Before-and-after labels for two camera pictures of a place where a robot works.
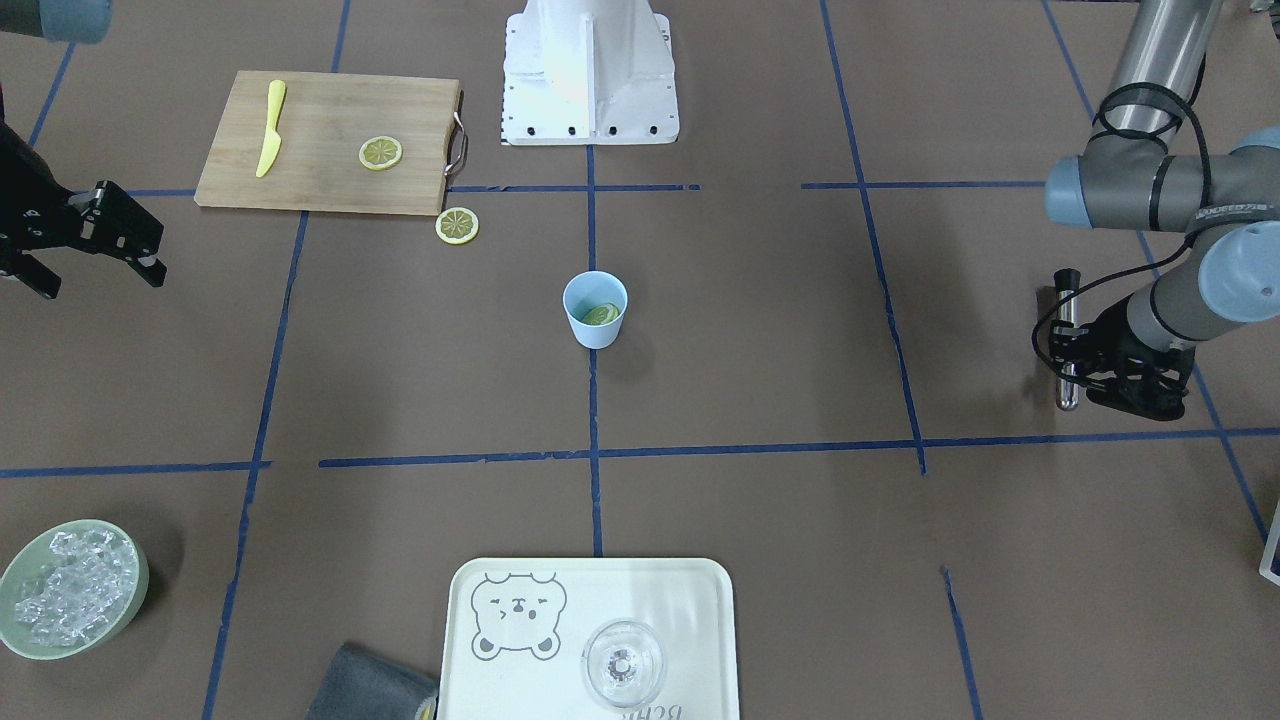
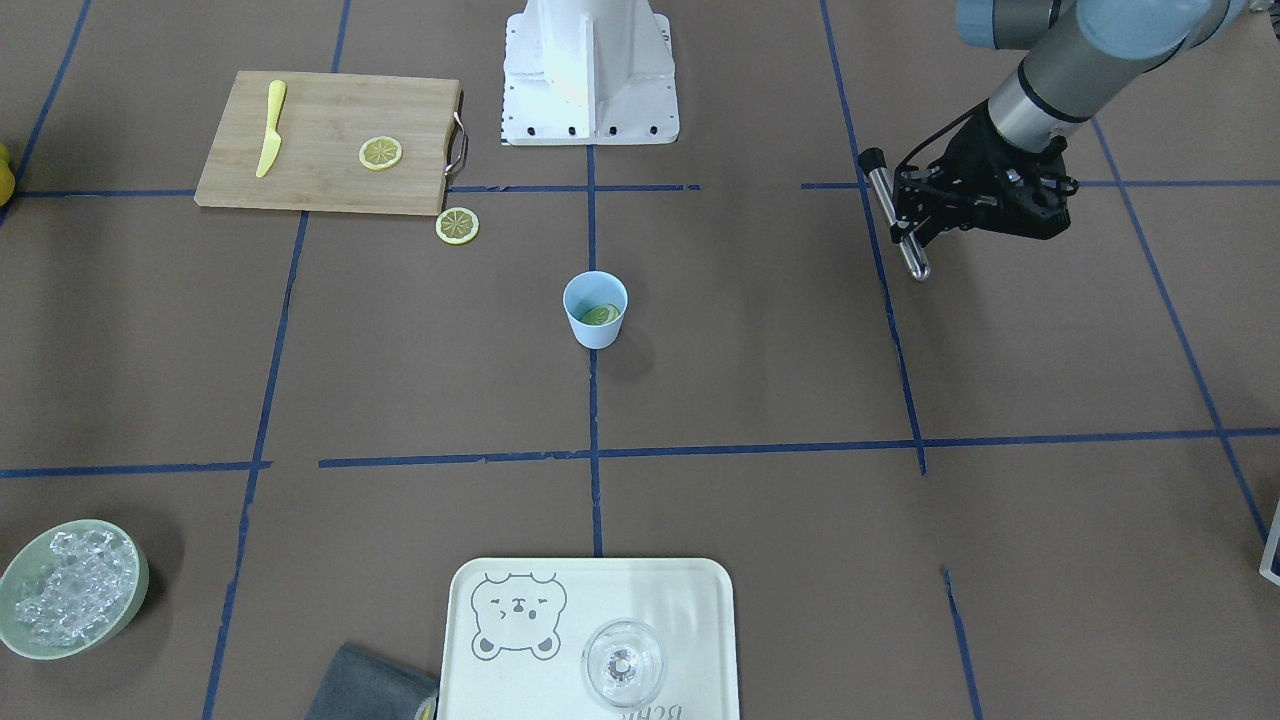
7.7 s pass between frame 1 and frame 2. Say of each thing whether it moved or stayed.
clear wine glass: stayed
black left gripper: moved
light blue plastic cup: stayed
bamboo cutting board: stayed
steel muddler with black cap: moved
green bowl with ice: stayed
